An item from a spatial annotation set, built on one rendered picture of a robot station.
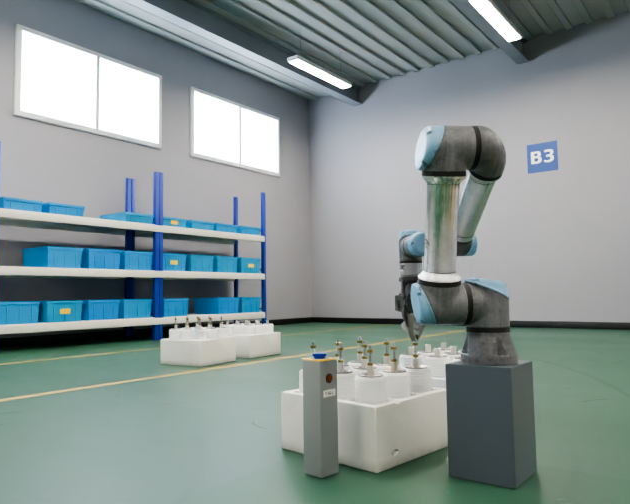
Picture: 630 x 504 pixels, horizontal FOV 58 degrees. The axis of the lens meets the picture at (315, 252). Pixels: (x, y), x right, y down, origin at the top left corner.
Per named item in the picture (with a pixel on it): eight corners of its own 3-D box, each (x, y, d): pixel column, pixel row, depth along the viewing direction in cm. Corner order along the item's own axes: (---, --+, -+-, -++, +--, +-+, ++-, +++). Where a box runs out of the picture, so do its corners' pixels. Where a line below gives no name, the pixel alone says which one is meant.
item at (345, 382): (346, 426, 181) (345, 369, 183) (363, 432, 173) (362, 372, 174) (320, 430, 177) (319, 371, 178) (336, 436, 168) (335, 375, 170)
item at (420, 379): (438, 424, 183) (437, 367, 184) (419, 428, 177) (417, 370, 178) (415, 419, 190) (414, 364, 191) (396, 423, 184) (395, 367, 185)
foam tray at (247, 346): (280, 353, 474) (280, 332, 475) (249, 358, 442) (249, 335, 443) (245, 351, 496) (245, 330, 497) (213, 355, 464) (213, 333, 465)
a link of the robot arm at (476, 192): (514, 116, 150) (466, 239, 187) (474, 116, 149) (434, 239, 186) (527, 144, 142) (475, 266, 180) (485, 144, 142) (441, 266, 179)
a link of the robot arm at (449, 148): (472, 331, 152) (483, 123, 143) (417, 332, 151) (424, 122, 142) (457, 318, 164) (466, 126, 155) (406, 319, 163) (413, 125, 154)
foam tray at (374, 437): (451, 445, 183) (449, 388, 184) (376, 473, 155) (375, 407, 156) (358, 426, 210) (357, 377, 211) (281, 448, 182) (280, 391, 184)
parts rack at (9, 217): (268, 330, 790) (267, 192, 804) (-13, 355, 498) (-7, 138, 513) (236, 329, 828) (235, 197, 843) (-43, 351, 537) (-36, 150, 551)
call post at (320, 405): (339, 472, 157) (337, 359, 159) (322, 478, 152) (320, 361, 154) (321, 467, 162) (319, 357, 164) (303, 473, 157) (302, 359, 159)
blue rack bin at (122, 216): (99, 225, 651) (99, 215, 652) (128, 228, 681) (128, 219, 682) (125, 221, 621) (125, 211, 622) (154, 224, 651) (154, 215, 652)
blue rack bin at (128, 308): (97, 318, 644) (97, 299, 645) (125, 316, 674) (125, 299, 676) (123, 318, 614) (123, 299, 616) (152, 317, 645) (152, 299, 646)
